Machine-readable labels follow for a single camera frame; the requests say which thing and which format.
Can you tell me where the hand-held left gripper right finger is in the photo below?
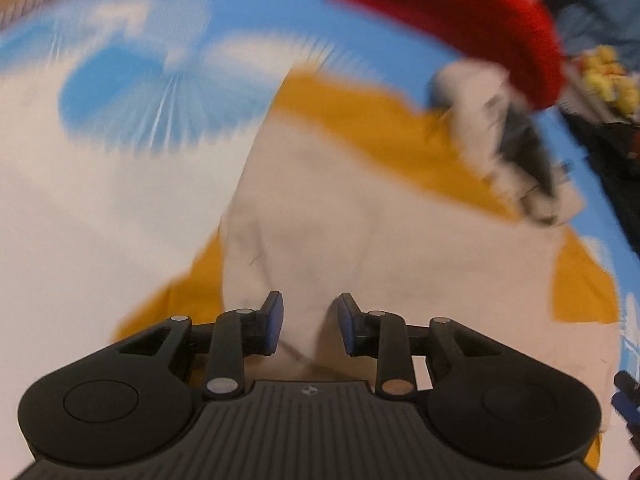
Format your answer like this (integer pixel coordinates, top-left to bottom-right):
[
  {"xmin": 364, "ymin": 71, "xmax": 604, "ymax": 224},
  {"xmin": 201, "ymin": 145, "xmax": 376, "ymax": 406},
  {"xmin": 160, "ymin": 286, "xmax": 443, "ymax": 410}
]
[{"xmin": 338, "ymin": 292, "xmax": 501, "ymax": 401}]

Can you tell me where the person's right forearm red sleeve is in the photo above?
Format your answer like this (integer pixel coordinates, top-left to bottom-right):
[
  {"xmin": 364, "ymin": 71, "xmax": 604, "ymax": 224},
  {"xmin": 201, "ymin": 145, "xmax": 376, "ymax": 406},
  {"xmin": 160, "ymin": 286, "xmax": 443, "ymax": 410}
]
[{"xmin": 327, "ymin": 0, "xmax": 567, "ymax": 111}]

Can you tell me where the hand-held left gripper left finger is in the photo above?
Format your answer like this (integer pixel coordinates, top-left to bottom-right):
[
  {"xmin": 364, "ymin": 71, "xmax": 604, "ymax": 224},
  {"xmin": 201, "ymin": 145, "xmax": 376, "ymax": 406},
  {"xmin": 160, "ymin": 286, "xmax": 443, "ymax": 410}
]
[{"xmin": 117, "ymin": 291, "xmax": 284, "ymax": 401}]

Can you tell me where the yellow fuzzy object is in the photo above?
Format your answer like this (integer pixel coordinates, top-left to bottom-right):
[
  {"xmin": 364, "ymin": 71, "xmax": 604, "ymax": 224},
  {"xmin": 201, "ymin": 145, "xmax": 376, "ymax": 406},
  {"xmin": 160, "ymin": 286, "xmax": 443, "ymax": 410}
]
[{"xmin": 575, "ymin": 45, "xmax": 640, "ymax": 117}]

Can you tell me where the black and blue object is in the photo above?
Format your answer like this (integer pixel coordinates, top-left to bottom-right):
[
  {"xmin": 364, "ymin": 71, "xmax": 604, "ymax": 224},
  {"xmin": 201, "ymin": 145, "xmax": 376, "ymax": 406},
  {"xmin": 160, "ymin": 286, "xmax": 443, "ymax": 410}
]
[{"xmin": 612, "ymin": 370, "xmax": 640, "ymax": 433}]

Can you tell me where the cream and mustard garment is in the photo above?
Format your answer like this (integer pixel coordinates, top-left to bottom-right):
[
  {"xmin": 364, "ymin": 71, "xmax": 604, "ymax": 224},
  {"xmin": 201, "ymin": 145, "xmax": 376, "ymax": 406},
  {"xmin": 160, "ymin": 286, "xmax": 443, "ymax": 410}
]
[{"xmin": 112, "ymin": 67, "xmax": 623, "ymax": 468}]

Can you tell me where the dark cloth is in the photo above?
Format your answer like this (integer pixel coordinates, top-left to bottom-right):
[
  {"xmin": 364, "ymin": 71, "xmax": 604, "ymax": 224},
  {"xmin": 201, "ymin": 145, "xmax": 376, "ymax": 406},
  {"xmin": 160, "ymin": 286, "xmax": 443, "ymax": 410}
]
[{"xmin": 560, "ymin": 100, "xmax": 640, "ymax": 256}]

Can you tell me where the blue and white printed bedsheet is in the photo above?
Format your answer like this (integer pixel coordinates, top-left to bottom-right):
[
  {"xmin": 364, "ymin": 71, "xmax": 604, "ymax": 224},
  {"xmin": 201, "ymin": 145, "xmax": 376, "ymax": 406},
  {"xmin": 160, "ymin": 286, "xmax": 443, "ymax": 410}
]
[{"xmin": 0, "ymin": 0, "xmax": 640, "ymax": 480}]

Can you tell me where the blue-grey cloth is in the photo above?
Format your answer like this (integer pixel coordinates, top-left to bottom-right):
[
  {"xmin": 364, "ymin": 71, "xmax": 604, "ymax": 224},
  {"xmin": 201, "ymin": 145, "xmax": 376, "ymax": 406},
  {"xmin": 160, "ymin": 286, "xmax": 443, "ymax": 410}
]
[{"xmin": 520, "ymin": 0, "xmax": 640, "ymax": 56}]

